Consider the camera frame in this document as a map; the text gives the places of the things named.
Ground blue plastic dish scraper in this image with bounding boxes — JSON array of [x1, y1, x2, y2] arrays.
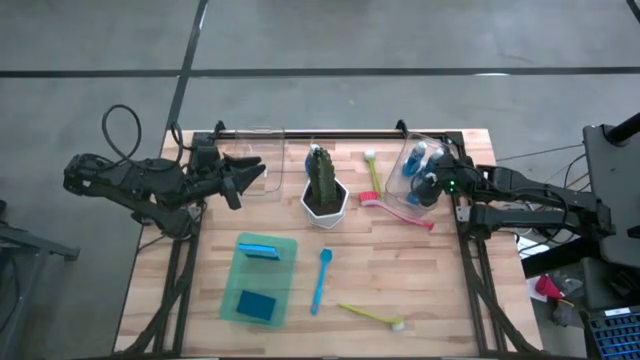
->
[[309, 247, 334, 317]]

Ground white plant pot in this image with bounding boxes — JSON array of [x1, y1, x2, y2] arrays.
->
[[300, 178, 350, 230]]

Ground dark blue sponge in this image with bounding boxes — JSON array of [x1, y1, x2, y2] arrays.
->
[[235, 289, 278, 322]]

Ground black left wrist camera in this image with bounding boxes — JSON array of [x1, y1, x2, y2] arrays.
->
[[192, 144, 220, 174]]

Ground yellow-green dish brush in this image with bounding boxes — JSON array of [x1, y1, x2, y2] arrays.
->
[[363, 148, 382, 197]]

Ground green translucent plastic bin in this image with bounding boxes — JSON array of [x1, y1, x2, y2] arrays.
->
[[218, 231, 299, 330]]

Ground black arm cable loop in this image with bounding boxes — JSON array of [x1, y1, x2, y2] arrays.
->
[[101, 104, 143, 164]]

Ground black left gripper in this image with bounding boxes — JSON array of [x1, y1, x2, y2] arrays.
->
[[194, 155, 268, 212]]

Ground black metal stand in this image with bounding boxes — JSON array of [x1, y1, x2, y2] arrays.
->
[[0, 199, 81, 360]]

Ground red cloth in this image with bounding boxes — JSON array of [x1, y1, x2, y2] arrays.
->
[[534, 273, 565, 301]]

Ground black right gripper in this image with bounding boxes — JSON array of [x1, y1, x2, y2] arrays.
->
[[417, 153, 477, 208]]

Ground black stand leg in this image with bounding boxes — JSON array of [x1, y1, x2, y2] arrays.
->
[[522, 232, 601, 279]]

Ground red dish brush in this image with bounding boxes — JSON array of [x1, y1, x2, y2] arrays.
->
[[358, 190, 435, 232]]

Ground yellow-green toothbrush bottom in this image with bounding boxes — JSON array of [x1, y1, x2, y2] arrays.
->
[[339, 301, 407, 333]]

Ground black table frame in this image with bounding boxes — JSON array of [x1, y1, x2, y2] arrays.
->
[[112, 119, 544, 359]]

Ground clear plastic bin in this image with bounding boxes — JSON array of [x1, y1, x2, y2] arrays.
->
[[222, 127, 287, 197], [384, 131, 454, 217]]

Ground backlit keyboard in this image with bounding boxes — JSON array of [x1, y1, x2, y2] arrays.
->
[[587, 307, 640, 360]]

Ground white paper sheet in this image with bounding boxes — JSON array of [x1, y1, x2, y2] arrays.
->
[[516, 236, 550, 260]]

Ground green cactus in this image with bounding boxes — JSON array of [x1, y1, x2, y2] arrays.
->
[[307, 147, 339, 211]]

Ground blue dish soap bottle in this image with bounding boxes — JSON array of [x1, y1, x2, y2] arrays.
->
[[305, 143, 322, 171], [401, 140, 430, 178], [405, 172, 436, 208], [424, 148, 445, 175]]

